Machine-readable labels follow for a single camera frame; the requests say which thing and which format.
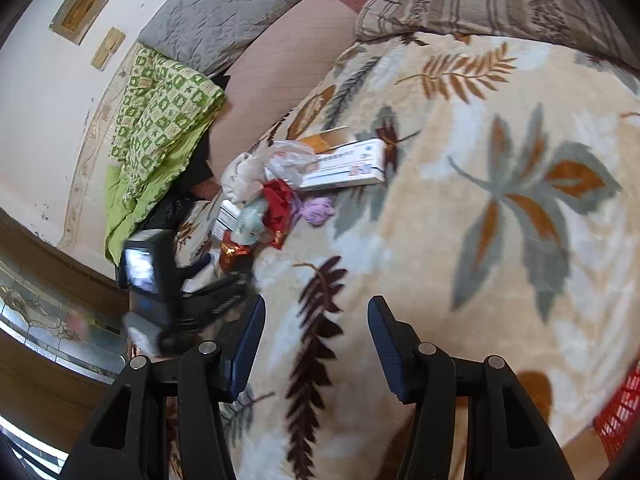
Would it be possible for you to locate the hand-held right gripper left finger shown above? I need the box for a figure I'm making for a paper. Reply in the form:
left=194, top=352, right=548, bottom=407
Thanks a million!
left=59, top=294, right=267, bottom=480

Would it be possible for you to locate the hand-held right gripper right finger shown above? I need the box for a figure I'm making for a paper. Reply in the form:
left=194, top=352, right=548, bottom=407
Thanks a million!
left=367, top=296, right=576, bottom=480

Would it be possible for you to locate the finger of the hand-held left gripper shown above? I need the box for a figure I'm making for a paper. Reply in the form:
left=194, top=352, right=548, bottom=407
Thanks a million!
left=181, top=270, right=252, bottom=329

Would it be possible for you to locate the white knit glove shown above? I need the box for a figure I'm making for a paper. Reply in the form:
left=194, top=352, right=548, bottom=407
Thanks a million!
left=221, top=152, right=268, bottom=204

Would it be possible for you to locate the clear plastic bag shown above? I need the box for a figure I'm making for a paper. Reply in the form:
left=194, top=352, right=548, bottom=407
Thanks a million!
left=264, top=141, right=318, bottom=188

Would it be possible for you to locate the red plastic basket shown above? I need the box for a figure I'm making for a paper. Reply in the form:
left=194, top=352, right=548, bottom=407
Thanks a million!
left=594, top=365, right=640, bottom=463

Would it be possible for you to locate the red gold wrapper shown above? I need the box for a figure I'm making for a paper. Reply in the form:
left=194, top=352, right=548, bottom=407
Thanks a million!
left=221, top=232, right=253, bottom=273

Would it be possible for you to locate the small white box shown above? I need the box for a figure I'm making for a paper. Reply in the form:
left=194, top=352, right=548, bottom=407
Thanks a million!
left=210, top=199, right=246, bottom=243

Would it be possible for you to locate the green white wrapper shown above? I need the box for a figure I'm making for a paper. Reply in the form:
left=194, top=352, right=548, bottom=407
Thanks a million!
left=232, top=200, right=268, bottom=245

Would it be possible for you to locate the red crumpled wrapper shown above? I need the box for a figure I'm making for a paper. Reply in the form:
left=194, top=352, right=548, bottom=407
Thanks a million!
left=262, top=180, right=303, bottom=250

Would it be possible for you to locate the wooden glass panel door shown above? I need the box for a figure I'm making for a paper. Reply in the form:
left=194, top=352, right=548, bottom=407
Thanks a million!
left=0, top=210, right=133, bottom=461

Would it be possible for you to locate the leaf print blanket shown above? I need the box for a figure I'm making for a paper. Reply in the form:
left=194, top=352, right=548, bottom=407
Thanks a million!
left=165, top=30, right=640, bottom=480

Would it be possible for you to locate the purple crumpled paper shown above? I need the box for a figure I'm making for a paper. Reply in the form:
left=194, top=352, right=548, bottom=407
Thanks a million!
left=302, top=196, right=335, bottom=227

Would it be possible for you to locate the green patterned quilt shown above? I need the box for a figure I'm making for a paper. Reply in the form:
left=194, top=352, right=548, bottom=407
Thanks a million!
left=103, top=42, right=228, bottom=263

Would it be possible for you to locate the long white box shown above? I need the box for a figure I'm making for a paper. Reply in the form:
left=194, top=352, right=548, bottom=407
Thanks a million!
left=295, top=138, right=388, bottom=192

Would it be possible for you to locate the grey quilted pillow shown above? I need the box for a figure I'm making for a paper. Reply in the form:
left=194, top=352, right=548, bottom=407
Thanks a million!
left=137, top=0, right=331, bottom=73

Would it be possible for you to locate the striped brown pillow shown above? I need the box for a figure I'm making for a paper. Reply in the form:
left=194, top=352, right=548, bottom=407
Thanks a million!
left=355, top=0, right=631, bottom=68

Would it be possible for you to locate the small wall picture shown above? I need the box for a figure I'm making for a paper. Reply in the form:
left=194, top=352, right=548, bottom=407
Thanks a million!
left=91, top=26, right=126, bottom=71

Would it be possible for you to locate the large wall picture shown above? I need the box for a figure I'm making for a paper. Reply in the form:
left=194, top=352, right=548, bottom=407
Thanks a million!
left=48, top=0, right=126, bottom=46

